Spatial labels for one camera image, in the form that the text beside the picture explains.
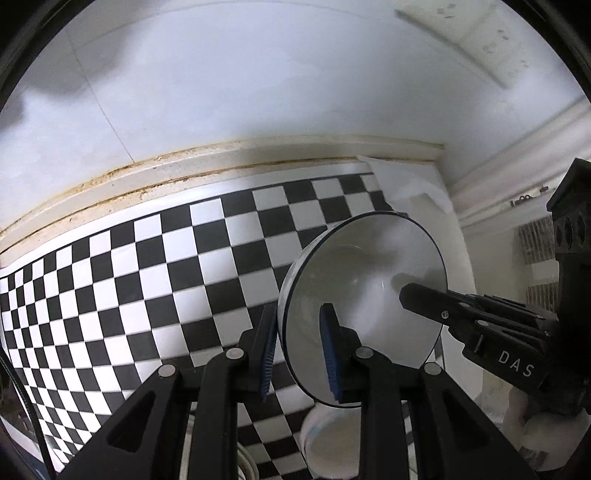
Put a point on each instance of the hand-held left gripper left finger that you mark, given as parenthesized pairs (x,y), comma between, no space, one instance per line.
(268,364)

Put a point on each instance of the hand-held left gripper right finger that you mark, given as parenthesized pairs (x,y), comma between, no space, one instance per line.
(330,360)

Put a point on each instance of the white bowl blue pattern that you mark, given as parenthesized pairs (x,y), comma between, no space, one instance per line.
(332,443)

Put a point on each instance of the white paper sheet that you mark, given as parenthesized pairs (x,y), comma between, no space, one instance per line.
(411,184)

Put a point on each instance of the white wall socket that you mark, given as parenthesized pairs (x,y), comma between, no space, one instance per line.
(429,14)
(482,34)
(508,64)

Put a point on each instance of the white bowl dark rim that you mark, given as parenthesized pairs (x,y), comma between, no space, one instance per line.
(248,466)
(369,267)

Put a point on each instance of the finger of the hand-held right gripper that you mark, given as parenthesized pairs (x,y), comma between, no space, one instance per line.
(425,302)

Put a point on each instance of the person's right hand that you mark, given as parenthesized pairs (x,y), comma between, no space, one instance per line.
(549,434)

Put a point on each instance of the black white checkered mat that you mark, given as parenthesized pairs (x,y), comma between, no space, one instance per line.
(138,286)

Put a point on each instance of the patterned glass door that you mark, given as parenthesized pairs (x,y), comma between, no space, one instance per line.
(535,244)

